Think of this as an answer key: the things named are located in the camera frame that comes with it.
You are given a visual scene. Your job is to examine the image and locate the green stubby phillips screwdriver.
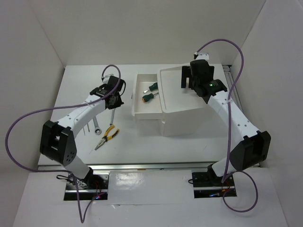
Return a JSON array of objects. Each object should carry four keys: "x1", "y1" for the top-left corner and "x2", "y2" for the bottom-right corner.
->
[{"x1": 142, "y1": 93, "x2": 159, "y2": 103}]

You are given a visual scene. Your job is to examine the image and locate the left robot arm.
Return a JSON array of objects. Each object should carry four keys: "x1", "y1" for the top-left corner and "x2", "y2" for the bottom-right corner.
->
[{"x1": 40, "y1": 75, "x2": 126, "y2": 189}]

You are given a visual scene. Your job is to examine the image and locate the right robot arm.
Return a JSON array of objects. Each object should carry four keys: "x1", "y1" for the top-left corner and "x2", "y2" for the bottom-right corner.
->
[{"x1": 181, "y1": 60, "x2": 271, "y2": 186}]

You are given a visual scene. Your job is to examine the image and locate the small ratchet wrench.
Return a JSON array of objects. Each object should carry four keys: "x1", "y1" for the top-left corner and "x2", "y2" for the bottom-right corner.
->
[{"x1": 110, "y1": 109, "x2": 116, "y2": 126}]

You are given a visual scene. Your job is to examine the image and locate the large ratchet wrench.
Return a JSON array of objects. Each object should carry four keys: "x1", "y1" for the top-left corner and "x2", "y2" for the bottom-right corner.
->
[{"x1": 92, "y1": 117, "x2": 102, "y2": 135}]

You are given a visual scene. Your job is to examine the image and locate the yellow black pliers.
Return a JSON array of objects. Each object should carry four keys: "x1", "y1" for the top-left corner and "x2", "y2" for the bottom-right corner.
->
[{"x1": 94, "y1": 125, "x2": 120, "y2": 150}]

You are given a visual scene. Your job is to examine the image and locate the white drawer cabinet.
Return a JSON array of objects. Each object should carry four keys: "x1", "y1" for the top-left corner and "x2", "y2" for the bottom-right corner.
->
[{"x1": 157, "y1": 66, "x2": 208, "y2": 137}]

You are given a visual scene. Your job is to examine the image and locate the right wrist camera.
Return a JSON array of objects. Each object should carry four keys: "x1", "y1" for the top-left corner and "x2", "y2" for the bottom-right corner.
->
[{"x1": 194, "y1": 52, "x2": 209, "y2": 61}]

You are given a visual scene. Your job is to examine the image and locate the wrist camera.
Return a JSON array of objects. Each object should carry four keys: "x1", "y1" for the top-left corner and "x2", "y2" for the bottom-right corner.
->
[
  {"x1": 194, "y1": 52, "x2": 209, "y2": 61},
  {"x1": 101, "y1": 74, "x2": 113, "y2": 84}
]

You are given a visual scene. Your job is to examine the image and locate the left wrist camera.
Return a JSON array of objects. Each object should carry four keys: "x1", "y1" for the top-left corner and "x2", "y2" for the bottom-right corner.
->
[{"x1": 101, "y1": 74, "x2": 113, "y2": 84}]

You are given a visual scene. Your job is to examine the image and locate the right aluminium rail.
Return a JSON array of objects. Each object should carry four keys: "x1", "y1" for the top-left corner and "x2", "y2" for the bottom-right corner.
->
[{"x1": 222, "y1": 65, "x2": 242, "y2": 111}]

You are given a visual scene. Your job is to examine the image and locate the aluminium rail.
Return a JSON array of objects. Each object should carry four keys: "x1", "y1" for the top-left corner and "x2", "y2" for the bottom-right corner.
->
[
  {"x1": 222, "y1": 65, "x2": 242, "y2": 111},
  {"x1": 39, "y1": 161, "x2": 214, "y2": 172}
]

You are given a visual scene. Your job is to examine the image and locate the front aluminium rail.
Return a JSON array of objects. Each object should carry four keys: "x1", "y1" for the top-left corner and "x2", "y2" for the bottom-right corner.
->
[{"x1": 39, "y1": 161, "x2": 214, "y2": 172}]

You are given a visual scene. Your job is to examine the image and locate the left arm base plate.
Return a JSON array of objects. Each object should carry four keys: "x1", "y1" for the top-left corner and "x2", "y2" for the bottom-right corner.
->
[{"x1": 63, "y1": 172, "x2": 110, "y2": 201}]

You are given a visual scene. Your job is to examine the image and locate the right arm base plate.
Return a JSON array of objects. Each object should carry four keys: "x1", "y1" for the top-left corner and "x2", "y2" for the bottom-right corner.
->
[{"x1": 187, "y1": 172, "x2": 237, "y2": 199}]

